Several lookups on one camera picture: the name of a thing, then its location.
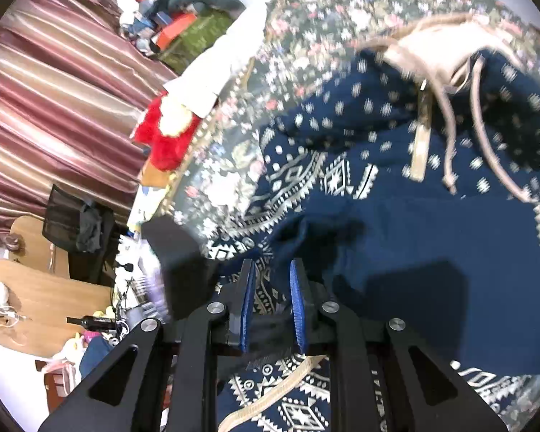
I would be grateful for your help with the striped maroon curtain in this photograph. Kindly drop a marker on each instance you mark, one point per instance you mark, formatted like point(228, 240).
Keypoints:
point(49, 99)

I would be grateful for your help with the yellow printed sheet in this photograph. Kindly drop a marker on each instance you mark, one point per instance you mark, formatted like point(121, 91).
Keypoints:
point(146, 198)

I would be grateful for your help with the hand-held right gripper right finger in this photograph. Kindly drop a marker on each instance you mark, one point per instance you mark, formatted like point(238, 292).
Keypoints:
point(298, 307)

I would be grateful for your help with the green box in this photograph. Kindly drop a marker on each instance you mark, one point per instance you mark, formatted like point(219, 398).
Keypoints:
point(193, 38)

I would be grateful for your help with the red plush toy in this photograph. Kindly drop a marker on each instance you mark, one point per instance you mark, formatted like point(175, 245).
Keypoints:
point(162, 144)

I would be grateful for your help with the navy patterned garment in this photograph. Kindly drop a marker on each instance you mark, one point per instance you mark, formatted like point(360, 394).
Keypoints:
point(409, 243)

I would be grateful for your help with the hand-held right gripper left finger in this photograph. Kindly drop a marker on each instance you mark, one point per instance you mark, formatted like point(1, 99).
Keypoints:
point(247, 307)

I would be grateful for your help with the dark floral blanket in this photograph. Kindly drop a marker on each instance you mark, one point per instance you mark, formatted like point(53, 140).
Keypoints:
point(324, 18)

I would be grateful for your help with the wooden desk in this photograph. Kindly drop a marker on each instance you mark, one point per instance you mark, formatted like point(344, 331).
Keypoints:
point(49, 306)

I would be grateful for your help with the rounded light wooden board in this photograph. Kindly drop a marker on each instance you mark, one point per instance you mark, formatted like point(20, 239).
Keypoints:
point(36, 243)

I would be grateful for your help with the orange box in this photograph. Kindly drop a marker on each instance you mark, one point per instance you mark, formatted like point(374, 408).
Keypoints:
point(175, 29)

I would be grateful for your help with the pile of small colourful toys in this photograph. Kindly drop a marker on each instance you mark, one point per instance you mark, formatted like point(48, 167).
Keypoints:
point(144, 18)

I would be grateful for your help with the black bottle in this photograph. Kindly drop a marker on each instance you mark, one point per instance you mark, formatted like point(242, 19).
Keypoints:
point(92, 322)

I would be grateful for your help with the black mesh chair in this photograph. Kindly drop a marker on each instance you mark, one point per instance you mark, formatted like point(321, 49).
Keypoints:
point(63, 220)

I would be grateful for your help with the white cloth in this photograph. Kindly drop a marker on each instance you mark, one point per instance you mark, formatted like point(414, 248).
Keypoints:
point(225, 54)

